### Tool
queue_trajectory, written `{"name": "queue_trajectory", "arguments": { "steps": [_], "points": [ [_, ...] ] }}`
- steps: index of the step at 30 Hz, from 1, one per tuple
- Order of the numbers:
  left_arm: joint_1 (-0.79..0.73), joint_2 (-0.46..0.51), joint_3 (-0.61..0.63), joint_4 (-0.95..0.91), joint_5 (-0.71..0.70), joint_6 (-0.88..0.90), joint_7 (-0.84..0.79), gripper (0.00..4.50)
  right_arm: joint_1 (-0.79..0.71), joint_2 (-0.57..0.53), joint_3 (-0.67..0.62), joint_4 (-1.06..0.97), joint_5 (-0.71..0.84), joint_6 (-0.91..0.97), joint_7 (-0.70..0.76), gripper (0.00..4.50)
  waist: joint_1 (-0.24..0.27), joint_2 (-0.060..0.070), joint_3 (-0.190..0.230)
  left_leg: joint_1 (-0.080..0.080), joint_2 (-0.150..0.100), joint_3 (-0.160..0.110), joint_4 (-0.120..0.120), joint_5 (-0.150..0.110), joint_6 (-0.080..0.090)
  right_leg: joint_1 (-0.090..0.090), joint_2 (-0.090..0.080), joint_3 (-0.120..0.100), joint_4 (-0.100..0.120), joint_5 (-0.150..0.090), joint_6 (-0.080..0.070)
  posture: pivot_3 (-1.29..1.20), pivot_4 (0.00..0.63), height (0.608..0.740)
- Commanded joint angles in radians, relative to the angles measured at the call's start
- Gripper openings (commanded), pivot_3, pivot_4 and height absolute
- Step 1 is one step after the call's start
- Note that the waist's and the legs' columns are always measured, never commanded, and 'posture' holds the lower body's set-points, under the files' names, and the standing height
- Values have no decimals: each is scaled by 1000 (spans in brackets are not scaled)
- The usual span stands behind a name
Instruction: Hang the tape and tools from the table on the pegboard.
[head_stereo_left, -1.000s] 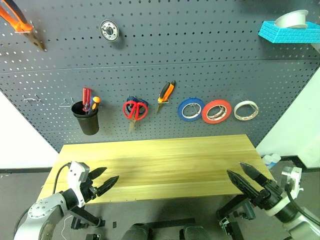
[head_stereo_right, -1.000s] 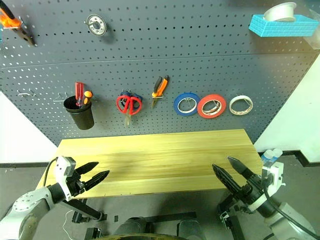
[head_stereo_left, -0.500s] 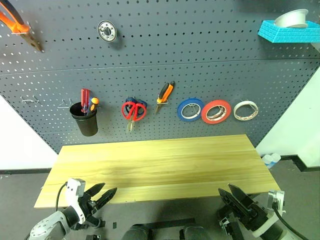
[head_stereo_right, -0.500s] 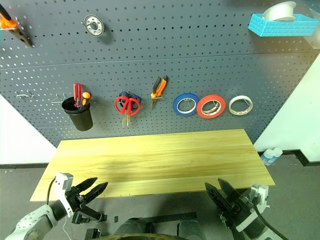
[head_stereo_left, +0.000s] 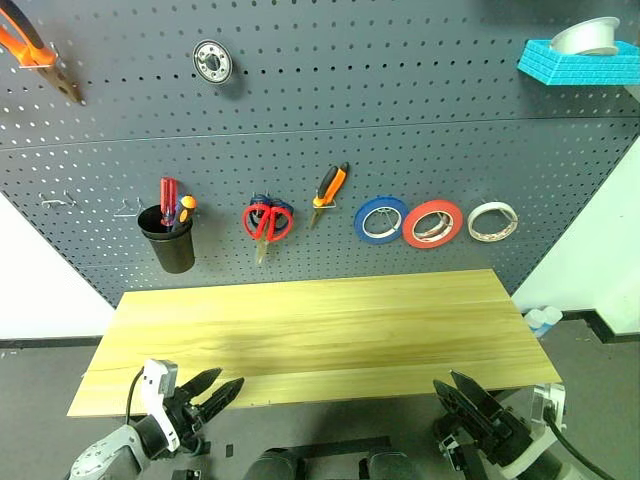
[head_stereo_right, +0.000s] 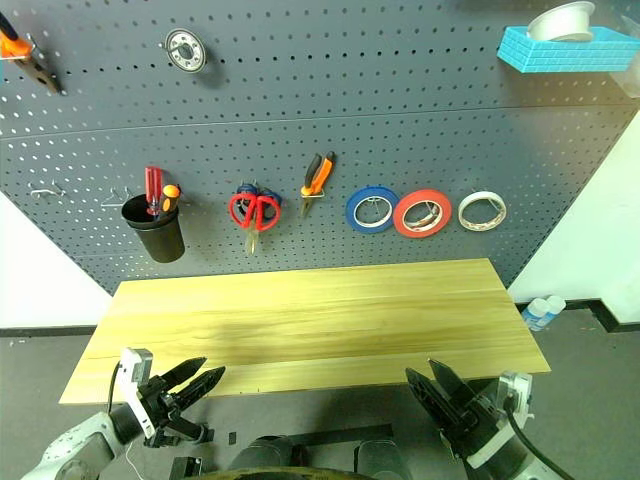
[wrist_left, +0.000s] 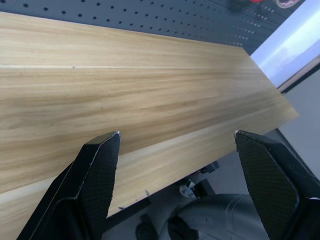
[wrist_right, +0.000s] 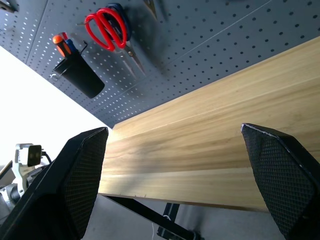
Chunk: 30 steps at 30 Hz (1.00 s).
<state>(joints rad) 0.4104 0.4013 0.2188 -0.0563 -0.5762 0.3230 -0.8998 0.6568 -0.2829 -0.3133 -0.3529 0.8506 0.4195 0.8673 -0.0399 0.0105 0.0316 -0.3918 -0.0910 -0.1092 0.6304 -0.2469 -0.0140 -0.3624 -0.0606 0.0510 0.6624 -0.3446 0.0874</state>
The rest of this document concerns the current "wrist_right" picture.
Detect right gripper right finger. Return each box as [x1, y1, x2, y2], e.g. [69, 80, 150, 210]
[240, 122, 320, 240]

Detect black metal table frame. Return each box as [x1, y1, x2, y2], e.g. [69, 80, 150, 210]
[102, 194, 205, 240]

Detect thin white cord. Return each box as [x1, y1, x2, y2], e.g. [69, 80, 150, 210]
[149, 214, 173, 240]

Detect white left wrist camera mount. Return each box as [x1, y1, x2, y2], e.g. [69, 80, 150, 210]
[12, 143, 51, 191]

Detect blue handled screwdriver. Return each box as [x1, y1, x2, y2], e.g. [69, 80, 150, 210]
[65, 39, 78, 54]

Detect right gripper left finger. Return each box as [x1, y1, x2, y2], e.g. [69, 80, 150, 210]
[0, 126, 110, 240]

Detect red handled scissors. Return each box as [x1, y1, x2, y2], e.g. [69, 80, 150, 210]
[84, 7, 147, 76]

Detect grey metal pegboard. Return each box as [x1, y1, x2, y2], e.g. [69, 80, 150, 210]
[0, 0, 320, 130]

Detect orange black screwdriver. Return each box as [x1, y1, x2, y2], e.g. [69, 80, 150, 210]
[51, 34, 72, 59]

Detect black tool cup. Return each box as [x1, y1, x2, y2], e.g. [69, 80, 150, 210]
[52, 52, 106, 99]

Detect blue handled scissors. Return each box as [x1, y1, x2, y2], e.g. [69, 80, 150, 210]
[107, 2, 138, 81]

